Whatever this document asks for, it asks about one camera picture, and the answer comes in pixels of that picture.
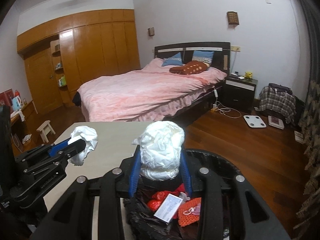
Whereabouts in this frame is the white tissue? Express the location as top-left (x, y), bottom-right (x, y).
top-left (132, 121), bottom-right (185, 181)
top-left (68, 126), bottom-right (98, 166)

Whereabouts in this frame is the orange foam net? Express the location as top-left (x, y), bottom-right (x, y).
top-left (178, 198), bottom-right (201, 227)

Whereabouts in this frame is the white small carton box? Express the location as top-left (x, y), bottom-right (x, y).
top-left (154, 194), bottom-right (182, 224)

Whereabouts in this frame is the black trash bag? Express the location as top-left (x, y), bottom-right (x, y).
top-left (123, 148), bottom-right (249, 240)

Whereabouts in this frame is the small white wooden stool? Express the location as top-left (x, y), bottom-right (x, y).
top-left (36, 120), bottom-right (56, 143)

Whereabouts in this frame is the wooden side cabinet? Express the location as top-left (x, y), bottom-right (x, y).
top-left (11, 101), bottom-right (38, 157)

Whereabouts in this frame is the blue electric kettle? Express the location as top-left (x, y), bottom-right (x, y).
top-left (12, 95), bottom-right (23, 111)

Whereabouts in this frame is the red plastic wrapper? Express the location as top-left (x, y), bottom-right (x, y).
top-left (147, 183), bottom-right (189, 212)

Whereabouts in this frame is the white bathroom scale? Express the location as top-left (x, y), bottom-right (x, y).
top-left (244, 115), bottom-right (266, 128)

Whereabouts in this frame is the pink floor scale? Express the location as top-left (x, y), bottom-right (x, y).
top-left (268, 115), bottom-right (284, 130)

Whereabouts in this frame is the large wooden wardrobe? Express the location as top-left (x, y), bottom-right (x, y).
top-left (17, 9), bottom-right (140, 114)

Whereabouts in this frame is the black bedside nightstand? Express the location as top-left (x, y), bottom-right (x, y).
top-left (222, 76), bottom-right (258, 113)

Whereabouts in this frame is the plaid shirt on chair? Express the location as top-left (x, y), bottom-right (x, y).
top-left (259, 86), bottom-right (296, 124)

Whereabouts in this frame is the pink quilt bed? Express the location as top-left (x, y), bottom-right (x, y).
top-left (78, 58), bottom-right (227, 122)

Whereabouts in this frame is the yellow plush toy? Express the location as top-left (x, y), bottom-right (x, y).
top-left (244, 72), bottom-right (253, 80)

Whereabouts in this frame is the brown dotted cushion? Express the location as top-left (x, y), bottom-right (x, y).
top-left (169, 61), bottom-right (210, 75)

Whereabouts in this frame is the dark wooden headboard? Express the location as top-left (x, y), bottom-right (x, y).
top-left (154, 41), bottom-right (231, 74)

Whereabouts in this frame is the right blue pillow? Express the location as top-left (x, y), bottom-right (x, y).
top-left (192, 50), bottom-right (214, 65)

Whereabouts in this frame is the blue pillow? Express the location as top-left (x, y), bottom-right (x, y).
top-left (162, 52), bottom-right (183, 67)
top-left (192, 50), bottom-right (214, 65)

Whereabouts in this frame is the left blue pillow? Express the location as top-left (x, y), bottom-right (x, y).
top-left (162, 52), bottom-right (183, 67)

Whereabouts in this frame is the red picture frame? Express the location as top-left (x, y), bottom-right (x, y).
top-left (0, 89), bottom-right (15, 107)

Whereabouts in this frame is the white charger cable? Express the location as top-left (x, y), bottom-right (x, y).
top-left (211, 87), bottom-right (242, 119)

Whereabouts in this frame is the left wall lamp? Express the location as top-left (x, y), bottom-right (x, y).
top-left (148, 27), bottom-right (155, 37)

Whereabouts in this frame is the wall lamp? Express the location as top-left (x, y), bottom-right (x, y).
top-left (227, 11), bottom-right (240, 27)
top-left (148, 27), bottom-right (155, 37)

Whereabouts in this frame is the right wall lamp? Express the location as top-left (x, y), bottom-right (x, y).
top-left (227, 11), bottom-right (240, 27)

